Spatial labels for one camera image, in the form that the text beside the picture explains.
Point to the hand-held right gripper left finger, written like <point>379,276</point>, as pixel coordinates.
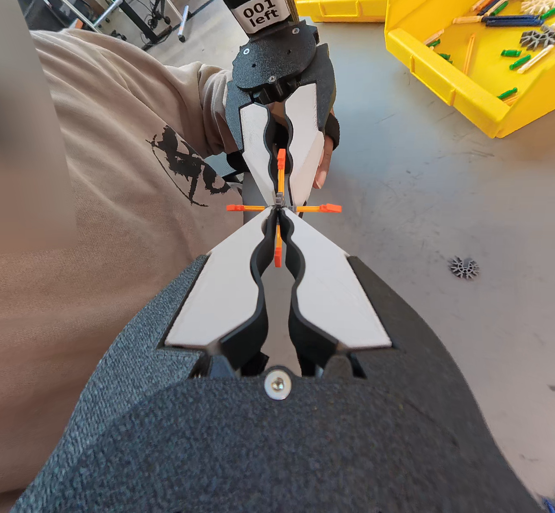
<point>216,300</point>

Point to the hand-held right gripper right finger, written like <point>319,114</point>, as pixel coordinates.
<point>342,300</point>

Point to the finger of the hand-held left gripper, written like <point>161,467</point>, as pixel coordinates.
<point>308,140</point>
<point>256,144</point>

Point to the black metal table frame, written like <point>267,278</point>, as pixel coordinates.
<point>130,6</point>

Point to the blue yellow green toy model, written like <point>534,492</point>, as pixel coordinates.
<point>549,504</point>

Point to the grey snowflake connector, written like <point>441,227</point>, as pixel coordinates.
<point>279,199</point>
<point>465,267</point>
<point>282,209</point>

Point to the pile of colourful construction pieces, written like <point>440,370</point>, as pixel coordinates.
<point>520,10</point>

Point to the yellow bin with colourful pieces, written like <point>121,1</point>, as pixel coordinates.
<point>468,101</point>

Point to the person's left forearm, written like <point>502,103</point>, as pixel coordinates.
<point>203,97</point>

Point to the person's left hand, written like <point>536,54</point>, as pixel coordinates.
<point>323,166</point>

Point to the orange small connector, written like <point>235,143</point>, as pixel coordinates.
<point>330,208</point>
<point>278,256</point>
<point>234,208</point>
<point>281,159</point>

